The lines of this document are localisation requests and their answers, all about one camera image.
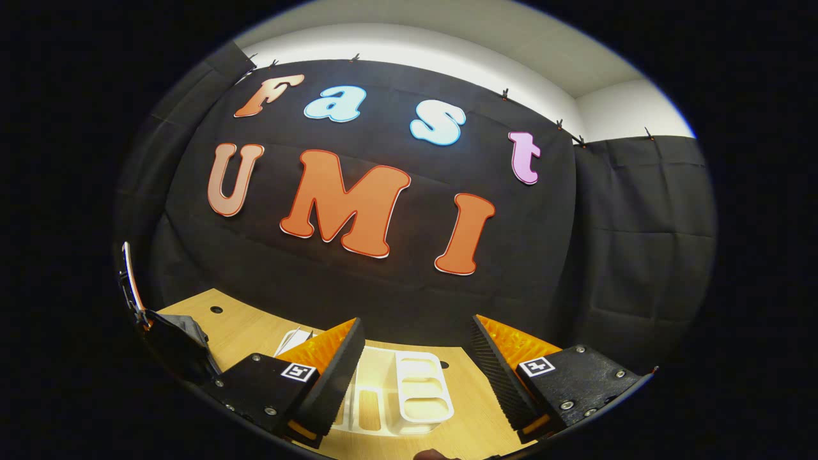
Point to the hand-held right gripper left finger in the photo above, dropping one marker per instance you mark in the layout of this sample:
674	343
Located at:
332	383

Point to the white book with dark portrait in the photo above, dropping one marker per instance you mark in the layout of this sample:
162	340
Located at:
295	340

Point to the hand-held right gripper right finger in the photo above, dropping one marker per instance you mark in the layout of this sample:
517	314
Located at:
501	383

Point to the white bookshelf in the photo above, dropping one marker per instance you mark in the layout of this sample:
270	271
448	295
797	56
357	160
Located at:
422	383

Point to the row of black cloth clips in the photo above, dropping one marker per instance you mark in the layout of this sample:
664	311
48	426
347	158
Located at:
505	94

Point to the grey schoolbag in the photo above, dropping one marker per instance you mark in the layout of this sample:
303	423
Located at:
192	329

